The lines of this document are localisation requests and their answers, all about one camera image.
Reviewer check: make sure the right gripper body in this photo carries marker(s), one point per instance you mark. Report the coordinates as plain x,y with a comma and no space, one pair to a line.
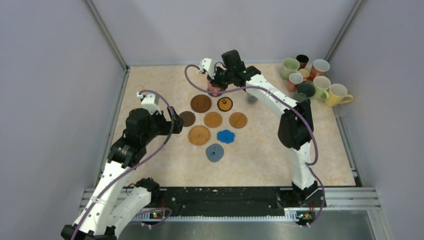
221,78

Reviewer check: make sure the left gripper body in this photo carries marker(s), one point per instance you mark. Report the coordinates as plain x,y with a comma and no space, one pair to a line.
169,127

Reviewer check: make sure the dark brown wooden coaster bottom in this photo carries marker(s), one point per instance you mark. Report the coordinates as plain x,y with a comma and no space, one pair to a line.
188,117

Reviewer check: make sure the woven rattan coaster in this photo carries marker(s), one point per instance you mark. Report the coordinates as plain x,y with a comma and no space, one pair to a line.
199,135

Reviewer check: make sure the orange face coaster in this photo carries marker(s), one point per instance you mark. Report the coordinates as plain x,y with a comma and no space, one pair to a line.
225,104

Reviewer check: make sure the brown ringed wooden coaster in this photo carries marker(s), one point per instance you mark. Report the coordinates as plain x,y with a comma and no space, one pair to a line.
201,103

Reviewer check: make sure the light wooden coaster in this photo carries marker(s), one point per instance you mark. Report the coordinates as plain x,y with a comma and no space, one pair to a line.
213,119
238,120

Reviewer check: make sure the grey blue coaster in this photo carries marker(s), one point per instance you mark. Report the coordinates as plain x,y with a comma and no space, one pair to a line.
214,152

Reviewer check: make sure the blue flower coaster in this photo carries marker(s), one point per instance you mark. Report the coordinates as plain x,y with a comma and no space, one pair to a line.
226,136

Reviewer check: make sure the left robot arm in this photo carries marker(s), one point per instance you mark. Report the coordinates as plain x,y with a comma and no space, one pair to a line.
102,218

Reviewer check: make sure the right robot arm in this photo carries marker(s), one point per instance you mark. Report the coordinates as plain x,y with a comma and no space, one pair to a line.
295,130

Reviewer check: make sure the small pink cup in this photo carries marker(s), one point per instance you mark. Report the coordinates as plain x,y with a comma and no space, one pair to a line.
293,81

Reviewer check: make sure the small yellow cup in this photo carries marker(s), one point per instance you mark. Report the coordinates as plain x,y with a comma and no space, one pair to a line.
304,73

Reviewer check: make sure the black cup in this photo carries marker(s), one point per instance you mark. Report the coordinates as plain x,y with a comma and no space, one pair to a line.
303,60

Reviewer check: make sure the pale green cup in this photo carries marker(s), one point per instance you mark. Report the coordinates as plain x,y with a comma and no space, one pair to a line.
321,85

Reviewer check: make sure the black microphone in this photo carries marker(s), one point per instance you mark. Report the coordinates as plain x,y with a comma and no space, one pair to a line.
251,99

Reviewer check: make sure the light green mug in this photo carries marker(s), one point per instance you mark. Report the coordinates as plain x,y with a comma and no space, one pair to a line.
290,65

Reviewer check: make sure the dark green mug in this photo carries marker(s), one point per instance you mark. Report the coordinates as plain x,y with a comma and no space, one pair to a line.
304,91

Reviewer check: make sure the yellow mug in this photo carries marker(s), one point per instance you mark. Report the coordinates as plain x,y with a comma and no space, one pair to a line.
338,94

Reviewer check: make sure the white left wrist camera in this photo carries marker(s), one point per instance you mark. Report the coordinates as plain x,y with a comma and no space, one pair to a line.
150,102

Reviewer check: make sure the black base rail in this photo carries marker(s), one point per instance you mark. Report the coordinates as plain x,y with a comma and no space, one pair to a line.
233,201

